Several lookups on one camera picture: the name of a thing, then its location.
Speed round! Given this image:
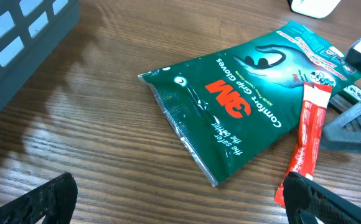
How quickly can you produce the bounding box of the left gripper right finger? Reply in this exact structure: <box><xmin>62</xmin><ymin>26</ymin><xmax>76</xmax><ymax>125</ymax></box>
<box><xmin>283</xmin><ymin>172</ymin><xmax>361</xmax><ymax>224</ymax></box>

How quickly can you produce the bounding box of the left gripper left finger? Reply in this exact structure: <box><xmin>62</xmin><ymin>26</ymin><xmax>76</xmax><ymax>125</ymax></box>
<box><xmin>0</xmin><ymin>172</ymin><xmax>78</xmax><ymax>224</ymax></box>

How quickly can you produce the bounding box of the small green white box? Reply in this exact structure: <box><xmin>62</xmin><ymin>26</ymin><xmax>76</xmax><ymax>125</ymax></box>
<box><xmin>329</xmin><ymin>85</ymin><xmax>361</xmax><ymax>113</ymax></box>

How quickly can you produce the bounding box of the red stick sachet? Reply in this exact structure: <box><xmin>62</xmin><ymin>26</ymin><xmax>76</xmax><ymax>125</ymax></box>
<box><xmin>274</xmin><ymin>82</ymin><xmax>334</xmax><ymax>208</ymax></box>

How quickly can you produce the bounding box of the green 3M gloves package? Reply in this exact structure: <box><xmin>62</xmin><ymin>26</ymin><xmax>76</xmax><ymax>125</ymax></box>
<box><xmin>139</xmin><ymin>21</ymin><xmax>361</xmax><ymax>186</ymax></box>

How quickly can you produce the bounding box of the white barcode scanner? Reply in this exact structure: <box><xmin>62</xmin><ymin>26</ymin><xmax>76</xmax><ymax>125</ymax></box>
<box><xmin>288</xmin><ymin>0</ymin><xmax>341</xmax><ymax>19</ymax></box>

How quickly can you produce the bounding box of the grey plastic shopping basket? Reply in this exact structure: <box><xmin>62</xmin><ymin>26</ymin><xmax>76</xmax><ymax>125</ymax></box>
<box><xmin>0</xmin><ymin>0</ymin><xmax>80</xmax><ymax>111</ymax></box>

